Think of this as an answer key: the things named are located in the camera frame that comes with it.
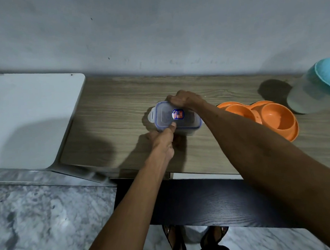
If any person's left hand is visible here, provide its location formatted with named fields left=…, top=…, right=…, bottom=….
left=145, top=122, right=179, bottom=162

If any person's right hand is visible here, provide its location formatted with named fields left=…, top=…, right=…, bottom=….
left=165, top=88, right=206, bottom=113

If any clear lidded food container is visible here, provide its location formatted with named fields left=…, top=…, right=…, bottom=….
left=147, top=99, right=203, bottom=139

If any person's right forearm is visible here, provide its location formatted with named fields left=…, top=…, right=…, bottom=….
left=193, top=92, right=330, bottom=250

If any person's left forearm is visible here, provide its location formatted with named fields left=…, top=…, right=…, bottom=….
left=74, top=152, right=181, bottom=250

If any dark wooden shelf board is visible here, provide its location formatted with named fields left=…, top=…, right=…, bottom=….
left=112, top=168, right=306, bottom=240

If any orange double pet bowl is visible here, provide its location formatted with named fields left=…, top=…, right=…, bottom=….
left=217, top=98, right=300, bottom=147

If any person's left foot in sandal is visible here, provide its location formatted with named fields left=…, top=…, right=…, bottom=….
left=162, top=224, right=187, bottom=250

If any person's foot in sandal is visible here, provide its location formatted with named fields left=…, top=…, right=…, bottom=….
left=162, top=224, right=187, bottom=250
left=199, top=225, right=230, bottom=250

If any person's right foot in sandal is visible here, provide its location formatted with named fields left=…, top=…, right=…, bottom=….
left=199, top=225, right=230, bottom=250

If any white appliance top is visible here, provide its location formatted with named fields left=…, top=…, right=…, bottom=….
left=0, top=68, right=92, bottom=173

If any translucent container with blue lid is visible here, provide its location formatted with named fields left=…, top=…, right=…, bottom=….
left=284, top=58, right=330, bottom=115

